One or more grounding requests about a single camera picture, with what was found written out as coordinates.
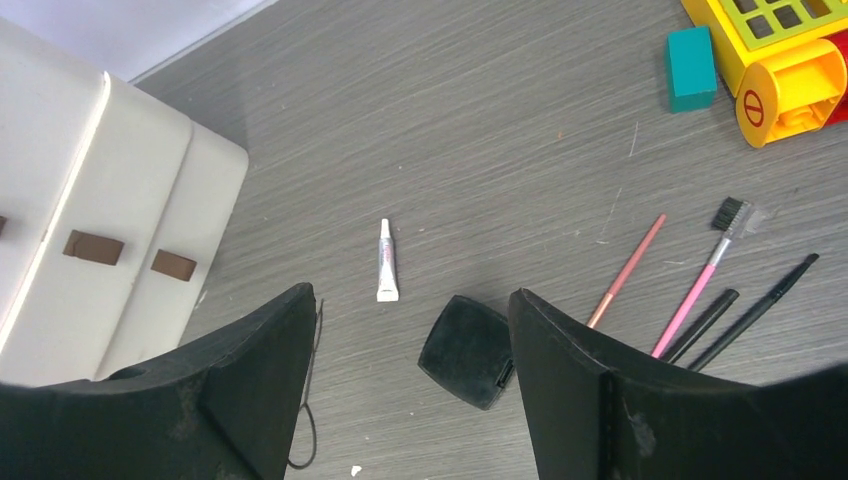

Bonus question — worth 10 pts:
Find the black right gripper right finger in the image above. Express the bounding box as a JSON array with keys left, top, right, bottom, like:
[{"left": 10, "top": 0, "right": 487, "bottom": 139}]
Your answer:
[{"left": 508, "top": 288, "right": 847, "bottom": 479}]

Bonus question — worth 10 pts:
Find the pink eyebrow brush comb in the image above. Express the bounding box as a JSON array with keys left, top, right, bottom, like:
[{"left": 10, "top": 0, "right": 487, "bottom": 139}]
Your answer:
[{"left": 651, "top": 197, "right": 764, "bottom": 358}]

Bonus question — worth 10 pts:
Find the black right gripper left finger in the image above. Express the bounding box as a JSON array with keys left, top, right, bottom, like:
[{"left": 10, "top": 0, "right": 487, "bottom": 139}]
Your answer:
[{"left": 1, "top": 283, "right": 316, "bottom": 479}]

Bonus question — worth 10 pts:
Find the teal wooden block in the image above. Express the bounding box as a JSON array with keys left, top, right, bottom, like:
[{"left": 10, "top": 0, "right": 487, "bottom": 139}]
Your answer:
[{"left": 665, "top": 26, "right": 718, "bottom": 113}]

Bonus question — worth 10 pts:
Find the white small cream tube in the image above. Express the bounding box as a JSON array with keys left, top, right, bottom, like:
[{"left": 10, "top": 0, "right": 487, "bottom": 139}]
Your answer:
[{"left": 376, "top": 218, "right": 399, "bottom": 303}]

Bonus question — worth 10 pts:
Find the black compact case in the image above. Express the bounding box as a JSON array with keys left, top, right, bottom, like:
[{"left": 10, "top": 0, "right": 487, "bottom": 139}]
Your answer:
[{"left": 417, "top": 295, "right": 514, "bottom": 411}]

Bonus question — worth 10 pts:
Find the pink lip pencil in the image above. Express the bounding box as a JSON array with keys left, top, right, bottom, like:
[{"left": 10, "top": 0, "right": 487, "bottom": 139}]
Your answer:
[{"left": 586, "top": 213, "right": 667, "bottom": 329}]

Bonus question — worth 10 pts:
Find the red toy block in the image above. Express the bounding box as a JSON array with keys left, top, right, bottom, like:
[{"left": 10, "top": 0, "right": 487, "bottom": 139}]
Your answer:
[{"left": 824, "top": 29, "right": 848, "bottom": 127}]

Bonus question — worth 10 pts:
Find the black makeup pencil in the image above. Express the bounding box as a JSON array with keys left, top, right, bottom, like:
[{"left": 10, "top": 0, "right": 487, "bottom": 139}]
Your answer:
[
  {"left": 660, "top": 288, "right": 740, "bottom": 364},
  {"left": 687, "top": 253, "right": 820, "bottom": 372}
]

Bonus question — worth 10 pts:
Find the yellow toy block house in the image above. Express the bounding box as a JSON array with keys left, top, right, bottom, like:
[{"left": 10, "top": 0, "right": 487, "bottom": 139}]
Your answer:
[{"left": 681, "top": 0, "right": 847, "bottom": 148}]

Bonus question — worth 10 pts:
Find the black hair loop tool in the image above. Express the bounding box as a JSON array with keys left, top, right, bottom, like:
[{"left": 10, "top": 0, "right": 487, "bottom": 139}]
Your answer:
[{"left": 287, "top": 299, "right": 324, "bottom": 471}]

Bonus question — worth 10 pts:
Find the white drawer organizer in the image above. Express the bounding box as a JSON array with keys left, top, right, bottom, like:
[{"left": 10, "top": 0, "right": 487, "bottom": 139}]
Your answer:
[{"left": 1, "top": 21, "right": 248, "bottom": 387}]

